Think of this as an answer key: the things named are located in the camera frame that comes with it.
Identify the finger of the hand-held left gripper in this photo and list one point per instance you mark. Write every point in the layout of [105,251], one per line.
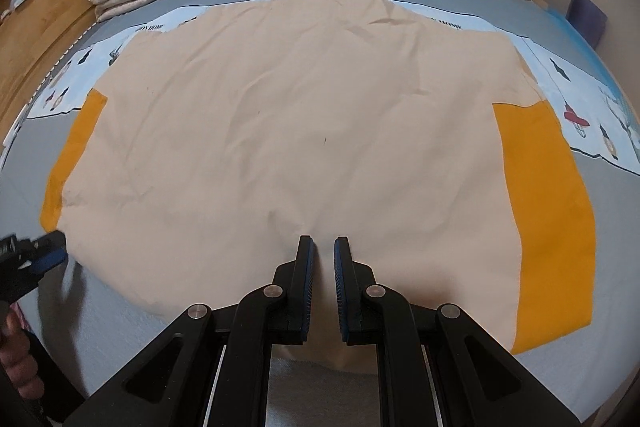
[50,241]
[50,262]

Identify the grey bed sheet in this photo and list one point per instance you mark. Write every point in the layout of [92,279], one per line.
[610,257]

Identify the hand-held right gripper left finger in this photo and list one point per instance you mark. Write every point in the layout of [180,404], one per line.
[307,297]

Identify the beige and orange garment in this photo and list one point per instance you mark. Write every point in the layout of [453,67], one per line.
[310,122]

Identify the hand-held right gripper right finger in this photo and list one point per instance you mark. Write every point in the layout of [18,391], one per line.
[341,297]

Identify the light blue printed blanket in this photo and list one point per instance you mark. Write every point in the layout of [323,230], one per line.
[590,107]

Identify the person's left hand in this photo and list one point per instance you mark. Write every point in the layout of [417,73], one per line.
[17,357]

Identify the purple bin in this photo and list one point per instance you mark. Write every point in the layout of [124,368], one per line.
[587,17]

